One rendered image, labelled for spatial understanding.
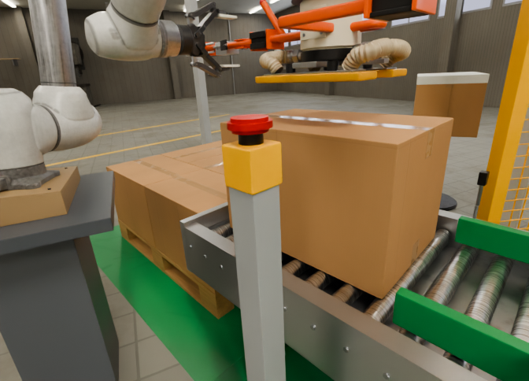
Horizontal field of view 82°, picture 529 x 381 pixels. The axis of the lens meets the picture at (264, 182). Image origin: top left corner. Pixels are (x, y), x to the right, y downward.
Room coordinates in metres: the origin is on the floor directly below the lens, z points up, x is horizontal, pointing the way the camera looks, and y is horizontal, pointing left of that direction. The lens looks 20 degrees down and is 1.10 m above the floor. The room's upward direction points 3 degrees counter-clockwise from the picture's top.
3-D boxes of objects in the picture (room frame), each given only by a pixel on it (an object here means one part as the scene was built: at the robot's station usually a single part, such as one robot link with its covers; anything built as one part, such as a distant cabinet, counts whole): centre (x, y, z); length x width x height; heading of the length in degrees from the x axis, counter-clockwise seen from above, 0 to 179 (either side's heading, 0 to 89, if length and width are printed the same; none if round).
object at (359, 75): (0.89, -0.14, 1.10); 0.34 x 0.10 x 0.05; 45
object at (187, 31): (0.93, 0.19, 1.19); 0.09 x 0.07 x 0.08; 134
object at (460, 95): (2.34, -1.38, 0.82); 0.60 x 0.40 x 0.40; 154
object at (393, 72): (1.02, -0.28, 1.10); 0.34 x 0.10 x 0.05; 45
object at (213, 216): (1.23, 0.05, 0.58); 0.70 x 0.03 x 0.06; 134
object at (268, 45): (1.13, -0.03, 1.20); 0.10 x 0.08 x 0.06; 135
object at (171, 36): (0.88, 0.24, 1.19); 0.09 x 0.06 x 0.09; 44
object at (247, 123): (0.47, 0.02, 1.02); 0.07 x 0.07 x 0.04
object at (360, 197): (0.97, -0.21, 0.75); 0.60 x 0.40 x 0.40; 45
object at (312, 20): (1.01, 0.01, 1.20); 0.93 x 0.30 x 0.04; 45
